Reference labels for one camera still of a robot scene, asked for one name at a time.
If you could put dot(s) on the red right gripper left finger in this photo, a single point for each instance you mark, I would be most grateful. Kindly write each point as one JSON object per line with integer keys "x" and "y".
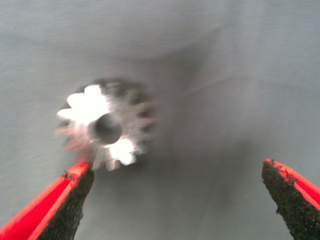
{"x": 50, "y": 207}

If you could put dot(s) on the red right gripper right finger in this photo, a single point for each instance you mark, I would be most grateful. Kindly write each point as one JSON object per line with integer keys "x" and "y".
{"x": 292, "y": 200}

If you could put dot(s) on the small steel gear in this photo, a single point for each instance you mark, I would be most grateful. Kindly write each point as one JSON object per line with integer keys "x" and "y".
{"x": 125, "y": 112}

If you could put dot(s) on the dark grey table cloth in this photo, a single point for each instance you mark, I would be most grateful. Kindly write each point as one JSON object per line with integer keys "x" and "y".
{"x": 225, "y": 75}

